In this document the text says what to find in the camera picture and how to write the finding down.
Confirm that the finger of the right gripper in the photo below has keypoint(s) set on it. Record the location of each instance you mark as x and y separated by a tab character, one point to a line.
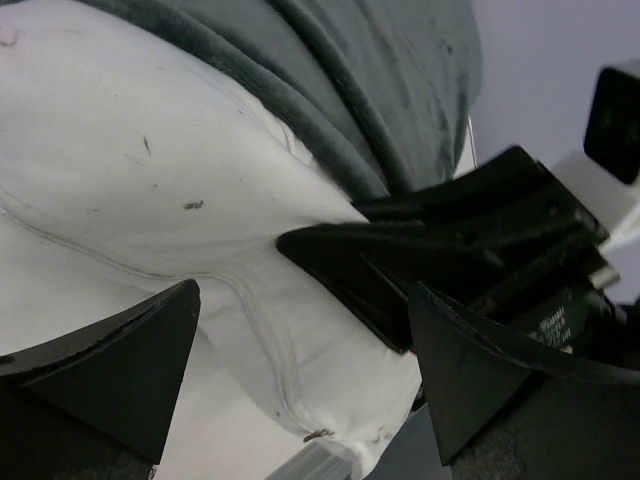
370	268

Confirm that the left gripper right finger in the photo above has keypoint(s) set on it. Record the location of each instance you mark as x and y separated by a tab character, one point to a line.
498	397

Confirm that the zebra and green pillowcase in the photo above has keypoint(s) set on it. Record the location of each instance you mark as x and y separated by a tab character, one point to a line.
378	91

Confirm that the white pillow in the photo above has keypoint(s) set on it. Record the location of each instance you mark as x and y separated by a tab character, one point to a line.
128	165

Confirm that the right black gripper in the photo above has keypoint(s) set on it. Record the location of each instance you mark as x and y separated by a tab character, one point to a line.
577	327

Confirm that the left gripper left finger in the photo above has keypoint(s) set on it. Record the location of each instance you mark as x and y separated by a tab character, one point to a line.
103	392

